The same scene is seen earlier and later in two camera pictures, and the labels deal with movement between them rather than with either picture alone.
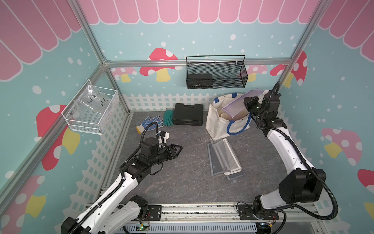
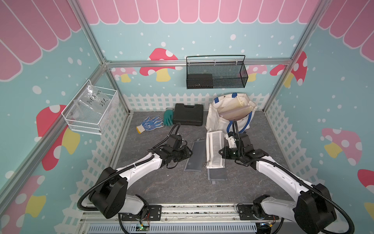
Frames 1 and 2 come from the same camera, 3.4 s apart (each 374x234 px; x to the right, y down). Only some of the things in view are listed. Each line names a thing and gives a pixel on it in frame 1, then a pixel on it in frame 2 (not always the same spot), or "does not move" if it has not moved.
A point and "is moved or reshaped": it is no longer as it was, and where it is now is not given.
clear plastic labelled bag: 94,102 does not move
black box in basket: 199,81 does not move
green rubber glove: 168,117 does not move
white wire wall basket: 91,110 does not move
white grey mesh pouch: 231,159 is moved or reshaped
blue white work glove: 140,128 does not move
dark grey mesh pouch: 215,165 → 196,162
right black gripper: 250,101 → 225,154
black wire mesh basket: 228,71 does not move
